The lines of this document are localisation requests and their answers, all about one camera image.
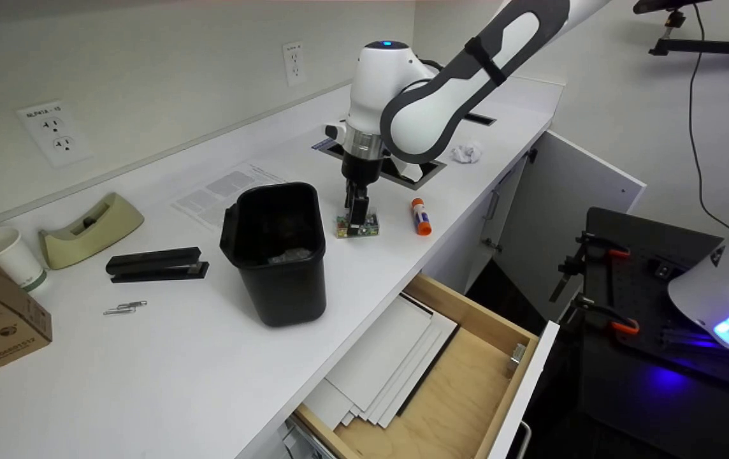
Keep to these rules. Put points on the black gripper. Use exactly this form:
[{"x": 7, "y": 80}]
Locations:
[{"x": 361, "y": 177}]

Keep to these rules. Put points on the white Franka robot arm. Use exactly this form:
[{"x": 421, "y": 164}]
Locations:
[{"x": 416, "y": 92}]

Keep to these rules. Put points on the open wooden drawer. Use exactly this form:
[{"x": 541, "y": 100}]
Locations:
[{"x": 457, "y": 382}]

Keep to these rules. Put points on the orange glue stick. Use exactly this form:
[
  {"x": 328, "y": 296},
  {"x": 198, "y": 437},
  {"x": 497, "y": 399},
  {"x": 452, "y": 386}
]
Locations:
[{"x": 421, "y": 220}]

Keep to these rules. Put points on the black landfill bin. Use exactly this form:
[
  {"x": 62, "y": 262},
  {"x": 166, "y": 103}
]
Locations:
[{"x": 279, "y": 271}]

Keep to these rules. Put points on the printed paper sheet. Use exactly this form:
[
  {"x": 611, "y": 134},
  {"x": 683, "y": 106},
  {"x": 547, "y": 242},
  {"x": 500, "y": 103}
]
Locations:
[{"x": 220, "y": 195}]

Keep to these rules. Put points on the white paper stack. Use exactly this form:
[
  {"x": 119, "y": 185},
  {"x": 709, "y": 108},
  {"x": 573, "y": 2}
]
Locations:
[{"x": 380, "y": 366}]

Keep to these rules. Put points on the black stapler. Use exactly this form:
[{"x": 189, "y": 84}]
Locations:
[{"x": 157, "y": 262}]

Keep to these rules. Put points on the white cabinet door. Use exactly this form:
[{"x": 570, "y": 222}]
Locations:
[{"x": 578, "y": 213}]

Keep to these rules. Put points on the strip of metal staples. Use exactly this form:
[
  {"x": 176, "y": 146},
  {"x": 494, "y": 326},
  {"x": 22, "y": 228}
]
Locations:
[{"x": 127, "y": 307}]

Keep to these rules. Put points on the beige tape dispenser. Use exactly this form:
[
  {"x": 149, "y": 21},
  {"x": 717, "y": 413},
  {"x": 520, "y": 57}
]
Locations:
[{"x": 87, "y": 232}]

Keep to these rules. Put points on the black breadboard robot table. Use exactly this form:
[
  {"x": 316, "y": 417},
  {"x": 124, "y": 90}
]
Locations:
[{"x": 636, "y": 390}]

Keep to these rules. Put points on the white paper cup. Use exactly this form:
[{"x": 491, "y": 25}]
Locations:
[{"x": 12, "y": 256}]

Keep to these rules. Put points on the white double wall outlet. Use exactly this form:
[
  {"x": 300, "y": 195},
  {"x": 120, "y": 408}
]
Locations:
[{"x": 293, "y": 65}]

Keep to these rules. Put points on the white quad wall outlet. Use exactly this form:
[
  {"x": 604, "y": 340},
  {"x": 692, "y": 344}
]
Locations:
[{"x": 54, "y": 131}]

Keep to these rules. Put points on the black camera stand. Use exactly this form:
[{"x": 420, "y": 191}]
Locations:
[{"x": 704, "y": 42}]

